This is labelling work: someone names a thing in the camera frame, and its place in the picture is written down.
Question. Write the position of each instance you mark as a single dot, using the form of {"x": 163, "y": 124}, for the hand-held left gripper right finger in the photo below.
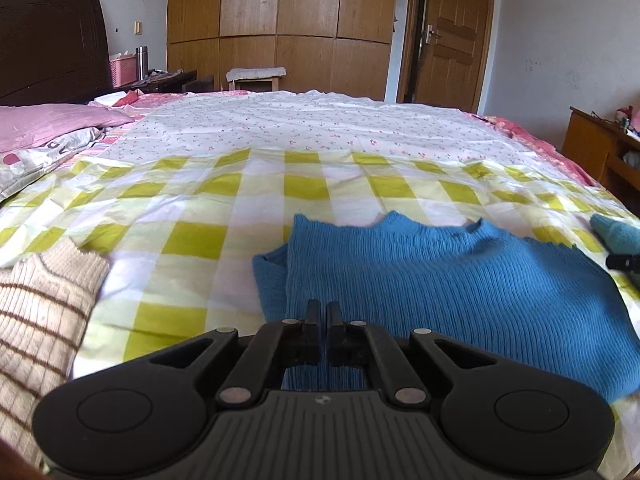
{"x": 334, "y": 335}

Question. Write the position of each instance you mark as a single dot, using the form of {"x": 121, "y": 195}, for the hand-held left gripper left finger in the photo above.
{"x": 312, "y": 335}

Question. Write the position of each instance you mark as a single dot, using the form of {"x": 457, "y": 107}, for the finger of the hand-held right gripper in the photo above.
{"x": 624, "y": 261}

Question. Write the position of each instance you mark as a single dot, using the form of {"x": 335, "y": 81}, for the blue knitted sweater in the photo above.
{"x": 450, "y": 280}

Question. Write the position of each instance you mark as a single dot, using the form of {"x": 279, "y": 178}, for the teal folded cloth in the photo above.
{"x": 620, "y": 232}

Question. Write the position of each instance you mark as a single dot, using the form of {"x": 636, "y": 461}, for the wooden desk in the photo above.
{"x": 587, "y": 145}

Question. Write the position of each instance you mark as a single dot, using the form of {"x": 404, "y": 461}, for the small pink object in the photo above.
{"x": 632, "y": 120}

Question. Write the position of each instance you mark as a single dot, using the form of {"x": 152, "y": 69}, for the yellow-green checked bedsheet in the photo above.
{"x": 200, "y": 240}

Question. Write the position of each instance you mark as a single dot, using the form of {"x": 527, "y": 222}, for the white floral bedsheet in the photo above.
{"x": 300, "y": 120}

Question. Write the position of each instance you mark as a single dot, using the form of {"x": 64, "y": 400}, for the small wooden stool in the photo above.
{"x": 255, "y": 85}

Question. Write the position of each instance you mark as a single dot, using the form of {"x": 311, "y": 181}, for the wooden door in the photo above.
{"x": 450, "y": 60}

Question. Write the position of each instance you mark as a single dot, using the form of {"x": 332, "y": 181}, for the beige brown-striped sweater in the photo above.
{"x": 45, "y": 310}

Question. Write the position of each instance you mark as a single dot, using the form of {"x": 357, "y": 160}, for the dark nightstand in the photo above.
{"x": 170, "y": 82}

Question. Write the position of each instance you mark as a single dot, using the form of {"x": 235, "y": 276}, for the white printed pillow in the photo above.
{"x": 45, "y": 157}

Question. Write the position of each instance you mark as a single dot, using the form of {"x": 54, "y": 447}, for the steel thermos flask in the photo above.
{"x": 142, "y": 62}

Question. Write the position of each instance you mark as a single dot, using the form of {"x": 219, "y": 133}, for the pink plastic basket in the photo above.
{"x": 122, "y": 70}

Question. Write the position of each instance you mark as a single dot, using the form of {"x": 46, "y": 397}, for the wooden wardrobe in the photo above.
{"x": 280, "y": 10}

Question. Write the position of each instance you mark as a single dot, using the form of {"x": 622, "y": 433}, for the pink pillow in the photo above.
{"x": 55, "y": 122}

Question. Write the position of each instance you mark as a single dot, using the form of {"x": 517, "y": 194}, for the dark wooden headboard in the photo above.
{"x": 50, "y": 45}

